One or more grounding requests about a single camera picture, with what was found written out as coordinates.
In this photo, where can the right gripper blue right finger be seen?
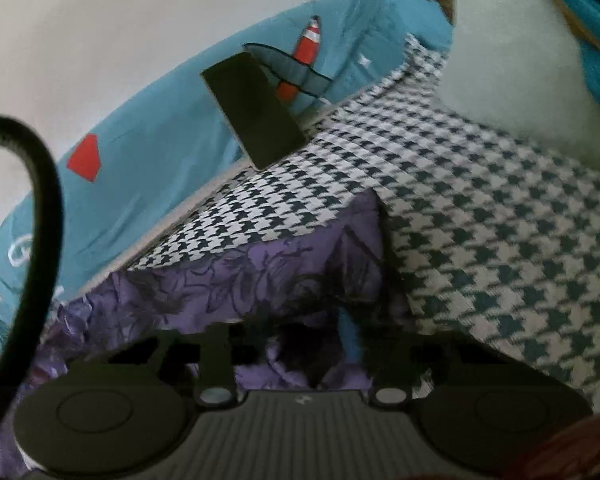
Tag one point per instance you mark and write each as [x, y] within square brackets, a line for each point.
[381, 352]

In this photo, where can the grey pillow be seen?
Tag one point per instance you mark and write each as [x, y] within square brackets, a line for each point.
[515, 66]

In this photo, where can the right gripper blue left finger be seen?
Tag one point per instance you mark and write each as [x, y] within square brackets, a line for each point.
[222, 348]

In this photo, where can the black smartphone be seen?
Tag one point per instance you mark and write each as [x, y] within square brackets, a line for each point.
[264, 128]

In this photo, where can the blue white houndstooth mat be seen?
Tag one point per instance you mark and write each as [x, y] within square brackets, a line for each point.
[494, 235]

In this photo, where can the purple patterned garment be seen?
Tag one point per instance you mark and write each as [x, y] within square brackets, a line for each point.
[296, 285]

